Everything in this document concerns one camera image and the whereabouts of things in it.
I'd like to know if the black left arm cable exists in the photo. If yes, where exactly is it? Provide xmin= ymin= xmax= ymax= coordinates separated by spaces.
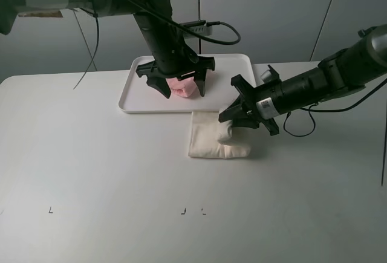
xmin=72 ymin=0 xmax=241 ymax=90

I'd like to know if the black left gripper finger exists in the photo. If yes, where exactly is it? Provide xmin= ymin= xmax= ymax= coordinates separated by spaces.
xmin=146 ymin=77 xmax=171 ymax=99
xmin=193 ymin=71 xmax=207 ymax=97

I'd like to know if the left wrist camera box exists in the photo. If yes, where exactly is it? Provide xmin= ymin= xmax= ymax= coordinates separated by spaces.
xmin=181 ymin=20 xmax=213 ymax=36

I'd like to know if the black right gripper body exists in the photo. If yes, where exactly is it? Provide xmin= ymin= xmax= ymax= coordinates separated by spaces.
xmin=231 ymin=74 xmax=280 ymax=136

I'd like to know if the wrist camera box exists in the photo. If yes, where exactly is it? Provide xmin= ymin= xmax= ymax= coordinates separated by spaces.
xmin=261 ymin=65 xmax=280 ymax=83
xmin=181 ymin=20 xmax=213 ymax=36

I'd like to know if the cream white towel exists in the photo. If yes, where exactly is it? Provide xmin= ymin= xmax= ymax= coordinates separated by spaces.
xmin=187 ymin=105 xmax=251 ymax=159

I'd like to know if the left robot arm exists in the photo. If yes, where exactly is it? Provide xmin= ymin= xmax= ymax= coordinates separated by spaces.
xmin=1 ymin=0 xmax=215 ymax=98

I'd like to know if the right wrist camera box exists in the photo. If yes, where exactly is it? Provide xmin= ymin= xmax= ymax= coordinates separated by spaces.
xmin=261 ymin=65 xmax=280 ymax=83

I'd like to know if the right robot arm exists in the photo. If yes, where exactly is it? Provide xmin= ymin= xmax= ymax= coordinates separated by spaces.
xmin=218 ymin=25 xmax=386 ymax=135

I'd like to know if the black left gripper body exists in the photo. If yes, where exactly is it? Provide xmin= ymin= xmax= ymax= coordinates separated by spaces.
xmin=136 ymin=30 xmax=215 ymax=79

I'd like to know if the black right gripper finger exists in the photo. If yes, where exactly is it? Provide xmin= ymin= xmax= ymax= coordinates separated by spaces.
xmin=218 ymin=96 xmax=248 ymax=123
xmin=232 ymin=119 xmax=259 ymax=129

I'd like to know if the pink towel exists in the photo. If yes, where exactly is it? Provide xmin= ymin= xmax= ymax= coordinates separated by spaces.
xmin=166 ymin=77 xmax=197 ymax=98

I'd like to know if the white rectangular plastic tray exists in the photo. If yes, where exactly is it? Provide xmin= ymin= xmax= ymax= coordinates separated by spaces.
xmin=119 ymin=54 xmax=256 ymax=114

